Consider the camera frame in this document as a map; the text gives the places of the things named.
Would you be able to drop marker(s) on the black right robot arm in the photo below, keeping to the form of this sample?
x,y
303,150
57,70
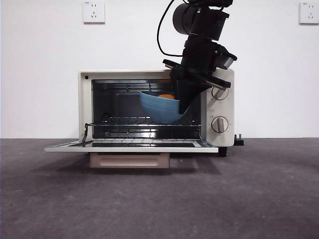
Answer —
x,y
199,20

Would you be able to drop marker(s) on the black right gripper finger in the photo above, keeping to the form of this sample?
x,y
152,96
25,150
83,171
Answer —
x,y
194,92
179,89

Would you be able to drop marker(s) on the white toaster oven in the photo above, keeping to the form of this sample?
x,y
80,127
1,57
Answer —
x,y
84,104

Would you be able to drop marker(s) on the white wall socket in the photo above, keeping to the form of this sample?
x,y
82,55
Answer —
x,y
309,13
94,12

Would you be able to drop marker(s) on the white glass oven door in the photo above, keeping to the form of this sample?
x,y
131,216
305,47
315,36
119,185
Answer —
x,y
124,149

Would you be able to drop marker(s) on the orange-brown potato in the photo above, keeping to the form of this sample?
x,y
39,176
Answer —
x,y
166,96

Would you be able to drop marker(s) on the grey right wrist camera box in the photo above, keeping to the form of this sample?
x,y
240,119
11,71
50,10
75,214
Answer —
x,y
228,62

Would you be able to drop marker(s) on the blue ceramic bowl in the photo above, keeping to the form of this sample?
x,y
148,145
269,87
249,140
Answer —
x,y
159,109

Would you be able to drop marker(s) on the beige oven knob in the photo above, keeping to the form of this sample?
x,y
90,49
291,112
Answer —
x,y
219,95
219,124

